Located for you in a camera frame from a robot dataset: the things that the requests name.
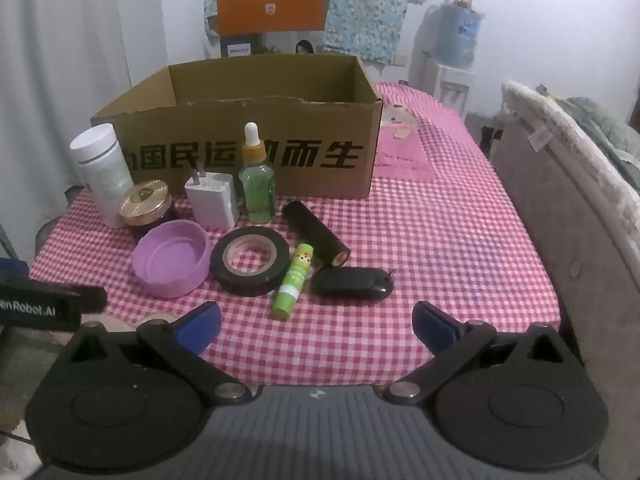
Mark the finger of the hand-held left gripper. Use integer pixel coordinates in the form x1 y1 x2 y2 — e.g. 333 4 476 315
79 286 109 317

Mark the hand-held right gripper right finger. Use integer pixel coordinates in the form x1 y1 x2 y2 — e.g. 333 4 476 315
389 301 573 405

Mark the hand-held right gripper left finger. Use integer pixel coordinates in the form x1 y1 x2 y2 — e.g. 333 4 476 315
65 301 252 406

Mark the purple plastic lid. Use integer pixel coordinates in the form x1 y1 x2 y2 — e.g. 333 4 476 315
131 219 209 298

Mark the black tape roll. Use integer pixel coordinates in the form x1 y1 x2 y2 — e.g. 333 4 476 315
209 227 291 297

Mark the black computer mouse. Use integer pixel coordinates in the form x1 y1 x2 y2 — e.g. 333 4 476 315
311 266 398 302

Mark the green lip balm stick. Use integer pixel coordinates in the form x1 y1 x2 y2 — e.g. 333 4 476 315
271 242 316 319

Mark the gold-lidded dark jar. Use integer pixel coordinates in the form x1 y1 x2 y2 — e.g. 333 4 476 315
119 180 174 241

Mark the white charger plug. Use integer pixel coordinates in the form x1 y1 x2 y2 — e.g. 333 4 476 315
184 161 241 231

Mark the white plastic bottle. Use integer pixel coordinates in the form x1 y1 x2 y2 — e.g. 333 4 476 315
69 123 136 229

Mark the green dropper bottle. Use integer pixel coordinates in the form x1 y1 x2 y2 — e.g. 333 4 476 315
238 122 277 224

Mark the black cloth item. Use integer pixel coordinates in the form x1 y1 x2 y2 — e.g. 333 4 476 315
281 200 351 269

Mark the brown cardboard box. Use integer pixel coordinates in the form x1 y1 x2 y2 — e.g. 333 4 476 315
90 52 384 200

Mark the pink checkered tablecloth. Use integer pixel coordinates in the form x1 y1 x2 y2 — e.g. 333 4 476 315
29 82 563 386

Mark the white curtain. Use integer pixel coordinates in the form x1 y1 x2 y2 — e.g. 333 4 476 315
0 0 166 261

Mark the white water dispenser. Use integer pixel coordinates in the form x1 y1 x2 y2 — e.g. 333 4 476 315
410 50 476 121

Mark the grey-green blanket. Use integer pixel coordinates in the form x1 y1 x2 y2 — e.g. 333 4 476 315
555 95 640 191

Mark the blue water jug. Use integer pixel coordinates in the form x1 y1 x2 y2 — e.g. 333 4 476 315
431 2 483 67

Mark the orange appliance box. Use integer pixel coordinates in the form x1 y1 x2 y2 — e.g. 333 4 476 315
207 0 333 59

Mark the floral hanging cloth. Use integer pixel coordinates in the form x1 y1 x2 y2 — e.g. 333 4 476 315
202 0 431 66

